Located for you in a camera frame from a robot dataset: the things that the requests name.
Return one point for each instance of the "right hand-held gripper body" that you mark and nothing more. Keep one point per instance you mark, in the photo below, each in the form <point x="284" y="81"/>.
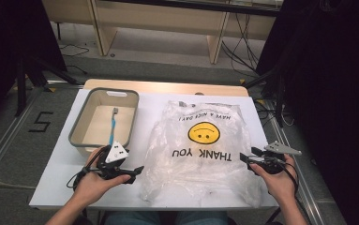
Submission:
<point x="274" y="162"/>

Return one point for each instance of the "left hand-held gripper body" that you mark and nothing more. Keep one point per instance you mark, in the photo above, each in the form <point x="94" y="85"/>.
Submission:
<point x="113" y="164"/>

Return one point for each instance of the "blue and grey toothbrush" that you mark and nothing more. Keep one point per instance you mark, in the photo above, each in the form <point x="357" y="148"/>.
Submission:
<point x="113" y="126"/>

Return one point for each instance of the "beige basin with grey rim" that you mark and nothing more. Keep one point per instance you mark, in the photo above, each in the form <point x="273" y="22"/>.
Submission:
<point x="102" y="125"/>

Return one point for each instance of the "clear smiley plastic bag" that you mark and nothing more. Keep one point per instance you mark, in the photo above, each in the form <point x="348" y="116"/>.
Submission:
<point x="199" y="175"/>

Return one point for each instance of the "person's right hand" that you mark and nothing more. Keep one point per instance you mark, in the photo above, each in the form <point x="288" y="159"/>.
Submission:
<point x="280" y="186"/>

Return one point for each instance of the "person's left hand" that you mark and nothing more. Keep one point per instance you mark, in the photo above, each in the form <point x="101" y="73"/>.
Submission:
<point x="89" y="187"/>

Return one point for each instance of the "white board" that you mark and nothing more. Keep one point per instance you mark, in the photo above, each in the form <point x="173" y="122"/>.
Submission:
<point x="58" y="181"/>

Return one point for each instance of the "black tripod stand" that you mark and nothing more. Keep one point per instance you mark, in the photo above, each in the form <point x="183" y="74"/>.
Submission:
<point x="21" y="84"/>
<point x="278" y="90"/>

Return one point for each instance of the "black curtain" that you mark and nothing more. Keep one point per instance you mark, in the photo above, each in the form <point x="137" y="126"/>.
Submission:
<point x="8" y="37"/>
<point x="333" y="78"/>

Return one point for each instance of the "light wooden desk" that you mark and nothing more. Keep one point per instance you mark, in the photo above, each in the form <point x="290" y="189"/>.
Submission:
<point x="155" y="15"/>

